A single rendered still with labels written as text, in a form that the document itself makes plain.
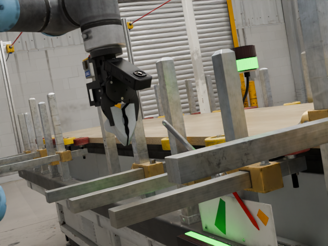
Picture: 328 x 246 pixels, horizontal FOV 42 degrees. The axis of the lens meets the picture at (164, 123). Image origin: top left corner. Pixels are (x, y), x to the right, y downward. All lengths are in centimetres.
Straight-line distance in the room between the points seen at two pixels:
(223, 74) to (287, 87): 1041
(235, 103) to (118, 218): 34
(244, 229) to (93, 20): 53
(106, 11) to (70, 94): 796
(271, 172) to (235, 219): 15
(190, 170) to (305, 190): 63
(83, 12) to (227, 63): 32
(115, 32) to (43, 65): 794
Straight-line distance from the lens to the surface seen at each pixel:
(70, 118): 884
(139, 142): 132
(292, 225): 116
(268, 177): 84
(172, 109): 109
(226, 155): 51
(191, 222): 113
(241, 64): 90
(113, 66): 91
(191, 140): 133
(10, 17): 94
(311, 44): 70
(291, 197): 113
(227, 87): 87
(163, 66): 109
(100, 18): 93
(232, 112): 88
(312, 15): 70
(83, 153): 226
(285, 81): 1124
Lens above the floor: 103
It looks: 3 degrees down
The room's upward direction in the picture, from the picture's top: 10 degrees counter-clockwise
